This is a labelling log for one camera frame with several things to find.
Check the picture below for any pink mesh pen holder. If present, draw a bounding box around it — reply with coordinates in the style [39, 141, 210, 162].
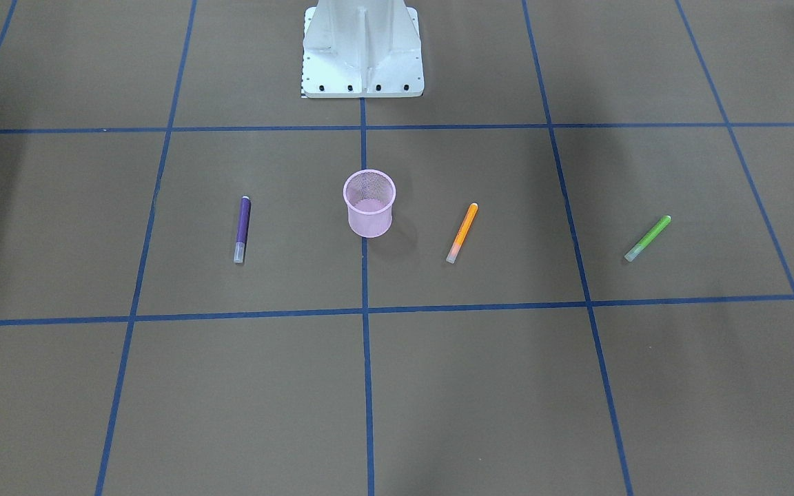
[342, 169, 396, 238]

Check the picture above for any green marker pen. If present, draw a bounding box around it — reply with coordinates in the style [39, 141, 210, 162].
[624, 216, 672, 262]

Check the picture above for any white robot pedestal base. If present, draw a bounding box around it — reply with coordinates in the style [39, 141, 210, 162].
[301, 1, 425, 99]

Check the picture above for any orange marker pen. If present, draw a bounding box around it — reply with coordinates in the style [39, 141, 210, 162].
[445, 202, 479, 264]

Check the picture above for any purple marker pen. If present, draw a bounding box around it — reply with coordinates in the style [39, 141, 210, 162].
[233, 196, 252, 265]

